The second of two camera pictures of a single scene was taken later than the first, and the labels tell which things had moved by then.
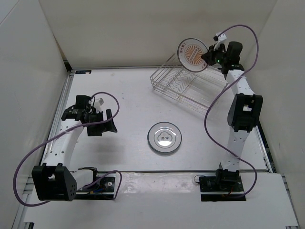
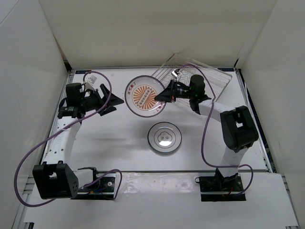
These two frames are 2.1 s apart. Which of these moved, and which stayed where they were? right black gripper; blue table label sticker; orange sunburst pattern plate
Moved: right black gripper; orange sunburst pattern plate
Stayed: blue table label sticker
